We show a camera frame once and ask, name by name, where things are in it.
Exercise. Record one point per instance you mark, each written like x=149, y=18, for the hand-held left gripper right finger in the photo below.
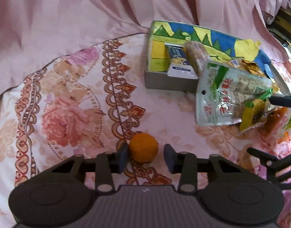
x=169, y=158

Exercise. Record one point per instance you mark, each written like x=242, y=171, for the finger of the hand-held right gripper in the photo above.
x=284, y=100
x=278, y=168

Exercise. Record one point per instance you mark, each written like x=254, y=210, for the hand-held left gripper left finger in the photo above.
x=123, y=158

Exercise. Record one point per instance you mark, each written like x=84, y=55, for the small orange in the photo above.
x=143, y=148

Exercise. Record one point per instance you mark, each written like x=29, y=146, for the green stick packet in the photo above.
x=262, y=97

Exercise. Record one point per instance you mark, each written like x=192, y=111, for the orange snack packet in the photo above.
x=278, y=123

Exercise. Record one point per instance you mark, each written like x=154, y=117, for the white green snack pouch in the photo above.
x=221, y=99

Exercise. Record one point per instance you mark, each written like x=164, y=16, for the grey box with coloured drawing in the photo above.
x=159, y=80

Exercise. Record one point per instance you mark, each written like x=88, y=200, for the blue white snack packet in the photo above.
x=178, y=61

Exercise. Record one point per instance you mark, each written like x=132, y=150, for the clear nut bar packet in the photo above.
x=195, y=54

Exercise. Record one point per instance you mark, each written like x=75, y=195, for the floral bed sheet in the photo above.
x=64, y=104

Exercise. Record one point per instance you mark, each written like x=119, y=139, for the large pink curtain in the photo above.
x=88, y=9

